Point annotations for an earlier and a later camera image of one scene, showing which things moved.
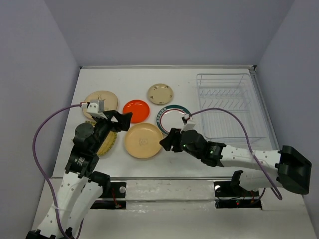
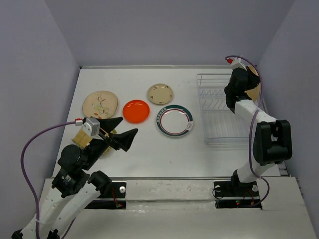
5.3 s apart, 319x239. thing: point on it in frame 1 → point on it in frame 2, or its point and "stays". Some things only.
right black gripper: [174, 136] → [254, 79]
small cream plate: [160, 93] stays
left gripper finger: [109, 114] → [109, 124]
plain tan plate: [142, 140] → [254, 94]
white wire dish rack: [235, 92] stays
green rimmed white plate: [170, 117] stays
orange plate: [140, 109] stays
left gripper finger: [124, 121] → [123, 141]
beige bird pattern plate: [110, 102] stays
